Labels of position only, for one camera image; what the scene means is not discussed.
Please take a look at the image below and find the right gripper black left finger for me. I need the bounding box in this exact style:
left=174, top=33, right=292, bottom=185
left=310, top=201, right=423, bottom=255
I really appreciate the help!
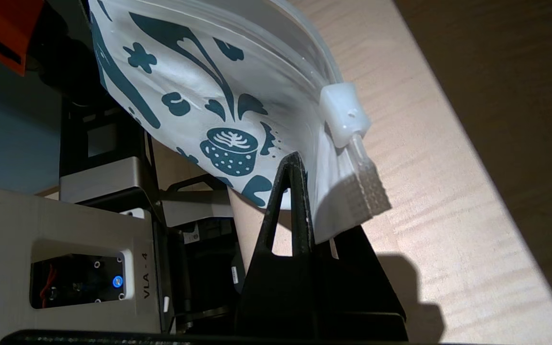
left=235, top=152, right=317, bottom=336

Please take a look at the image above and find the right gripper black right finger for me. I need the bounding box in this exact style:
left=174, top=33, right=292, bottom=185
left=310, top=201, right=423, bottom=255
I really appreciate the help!
left=315, top=225, right=407, bottom=341

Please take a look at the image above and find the white zip pouch blue horse print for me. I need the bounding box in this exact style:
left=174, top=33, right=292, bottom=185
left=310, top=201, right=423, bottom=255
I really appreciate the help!
left=87, top=0, right=392, bottom=245

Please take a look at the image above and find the grey robot base chassis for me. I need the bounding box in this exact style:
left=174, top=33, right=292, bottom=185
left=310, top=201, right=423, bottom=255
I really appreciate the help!
left=0, top=156, right=248, bottom=336

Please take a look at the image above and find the black robot torso column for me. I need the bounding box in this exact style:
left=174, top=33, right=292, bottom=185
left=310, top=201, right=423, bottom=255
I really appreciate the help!
left=27, top=0, right=154, bottom=202

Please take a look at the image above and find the orange robot torso panel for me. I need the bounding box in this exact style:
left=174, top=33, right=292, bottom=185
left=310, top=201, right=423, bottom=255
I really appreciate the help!
left=0, top=0, right=46, bottom=77

